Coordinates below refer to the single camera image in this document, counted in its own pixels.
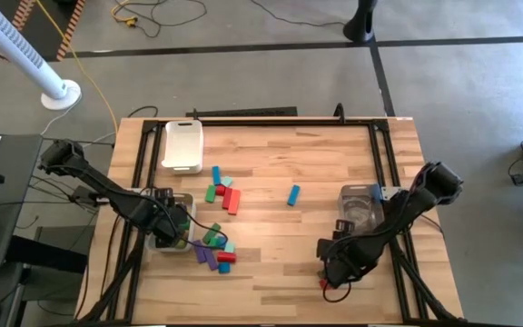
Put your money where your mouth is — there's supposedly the long green block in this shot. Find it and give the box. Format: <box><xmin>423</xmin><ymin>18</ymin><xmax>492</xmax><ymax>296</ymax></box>
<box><xmin>202</xmin><ymin>222</ymin><xmax>222</xmax><ymax>245</ymax></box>

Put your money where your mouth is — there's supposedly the orange black striped mat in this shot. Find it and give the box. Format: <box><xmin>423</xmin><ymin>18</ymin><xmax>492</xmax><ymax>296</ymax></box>
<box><xmin>0</xmin><ymin>0</ymin><xmax>86</xmax><ymax>63</ymax></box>

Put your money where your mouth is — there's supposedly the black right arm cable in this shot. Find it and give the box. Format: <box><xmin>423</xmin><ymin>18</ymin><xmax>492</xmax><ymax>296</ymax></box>
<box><xmin>322</xmin><ymin>272</ymin><xmax>354</xmax><ymax>304</ymax></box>

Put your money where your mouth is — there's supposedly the yellow cable with plug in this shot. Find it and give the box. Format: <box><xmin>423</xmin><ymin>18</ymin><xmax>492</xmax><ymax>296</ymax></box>
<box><xmin>110</xmin><ymin>0</ymin><xmax>139</xmax><ymax>28</ymax></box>

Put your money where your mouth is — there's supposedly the purple long block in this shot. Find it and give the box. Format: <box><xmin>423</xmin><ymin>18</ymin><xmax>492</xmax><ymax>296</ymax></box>
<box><xmin>192</xmin><ymin>239</ymin><xmax>207</xmax><ymax>265</ymax></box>
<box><xmin>202</xmin><ymin>246</ymin><xmax>220</xmax><ymax>273</ymax></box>

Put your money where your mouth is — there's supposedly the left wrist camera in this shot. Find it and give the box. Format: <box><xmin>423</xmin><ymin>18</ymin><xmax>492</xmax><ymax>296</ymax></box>
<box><xmin>151</xmin><ymin>187</ymin><xmax>175</xmax><ymax>202</ymax></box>

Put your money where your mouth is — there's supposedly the black aluminium table frame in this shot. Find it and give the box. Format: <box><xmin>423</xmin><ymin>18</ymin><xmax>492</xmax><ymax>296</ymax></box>
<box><xmin>77</xmin><ymin>116</ymin><xmax>460</xmax><ymax>324</ymax></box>

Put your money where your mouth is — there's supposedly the left clear plastic bin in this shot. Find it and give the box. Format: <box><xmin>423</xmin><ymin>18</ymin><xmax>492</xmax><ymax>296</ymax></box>
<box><xmin>145</xmin><ymin>193</ymin><xmax>197</xmax><ymax>254</ymax></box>

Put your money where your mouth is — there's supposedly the black flat bar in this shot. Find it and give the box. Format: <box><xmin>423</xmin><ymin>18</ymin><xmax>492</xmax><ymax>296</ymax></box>
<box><xmin>185</xmin><ymin>106</ymin><xmax>298</xmax><ymax>119</ymax></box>

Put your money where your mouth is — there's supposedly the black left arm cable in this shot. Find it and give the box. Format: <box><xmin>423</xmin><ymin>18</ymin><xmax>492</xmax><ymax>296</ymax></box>
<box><xmin>141</xmin><ymin>186</ymin><xmax>230</xmax><ymax>250</ymax></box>

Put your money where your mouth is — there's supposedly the black desk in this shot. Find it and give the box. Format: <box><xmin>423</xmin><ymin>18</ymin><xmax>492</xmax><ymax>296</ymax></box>
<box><xmin>0</xmin><ymin>134</ymin><xmax>44</xmax><ymax>273</ymax></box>

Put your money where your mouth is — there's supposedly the blue long block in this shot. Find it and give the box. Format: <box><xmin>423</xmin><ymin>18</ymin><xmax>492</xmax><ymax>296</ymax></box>
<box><xmin>286</xmin><ymin>183</ymin><xmax>302</xmax><ymax>207</ymax></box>

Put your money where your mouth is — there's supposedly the long yellow floor cable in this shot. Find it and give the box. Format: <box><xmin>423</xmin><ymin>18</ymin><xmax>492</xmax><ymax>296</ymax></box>
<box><xmin>34</xmin><ymin>0</ymin><xmax>120</xmax><ymax>137</ymax></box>

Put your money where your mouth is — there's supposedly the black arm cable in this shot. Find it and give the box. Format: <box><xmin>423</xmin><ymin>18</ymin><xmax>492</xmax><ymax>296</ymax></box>
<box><xmin>322</xmin><ymin>272</ymin><xmax>354</xmax><ymax>304</ymax></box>
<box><xmin>141</xmin><ymin>186</ymin><xmax>230</xmax><ymax>250</ymax></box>

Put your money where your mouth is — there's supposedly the white plastic bin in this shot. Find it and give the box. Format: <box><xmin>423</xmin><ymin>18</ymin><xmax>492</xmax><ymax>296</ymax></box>
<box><xmin>160</xmin><ymin>119</ymin><xmax>205</xmax><ymax>176</ymax></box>

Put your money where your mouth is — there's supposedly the clear plastic bin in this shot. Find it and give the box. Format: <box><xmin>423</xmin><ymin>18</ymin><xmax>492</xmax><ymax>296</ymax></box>
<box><xmin>338</xmin><ymin>183</ymin><xmax>392</xmax><ymax>244</ymax></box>
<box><xmin>145</xmin><ymin>193</ymin><xmax>197</xmax><ymax>254</ymax></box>

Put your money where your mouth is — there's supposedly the coiled black floor cable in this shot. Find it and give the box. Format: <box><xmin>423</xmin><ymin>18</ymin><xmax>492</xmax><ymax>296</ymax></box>
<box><xmin>111</xmin><ymin>0</ymin><xmax>208</xmax><ymax>40</ymax></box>

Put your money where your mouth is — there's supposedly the white tower fan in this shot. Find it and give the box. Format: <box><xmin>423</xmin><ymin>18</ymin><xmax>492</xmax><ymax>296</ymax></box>
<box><xmin>0</xmin><ymin>0</ymin><xmax>83</xmax><ymax>112</ymax></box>

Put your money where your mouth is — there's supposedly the thin black floor cable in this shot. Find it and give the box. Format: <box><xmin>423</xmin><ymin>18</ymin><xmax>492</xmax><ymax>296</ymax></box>
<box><xmin>250</xmin><ymin>0</ymin><xmax>347</xmax><ymax>28</ymax></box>

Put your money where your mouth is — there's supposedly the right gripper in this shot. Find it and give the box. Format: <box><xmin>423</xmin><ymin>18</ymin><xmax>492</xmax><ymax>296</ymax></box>
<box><xmin>318</xmin><ymin>238</ymin><xmax>371</xmax><ymax>288</ymax></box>

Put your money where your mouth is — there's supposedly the black pedestal stand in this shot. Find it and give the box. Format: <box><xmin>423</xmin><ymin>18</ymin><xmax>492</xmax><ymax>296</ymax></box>
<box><xmin>342</xmin><ymin>0</ymin><xmax>379</xmax><ymax>45</ymax></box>

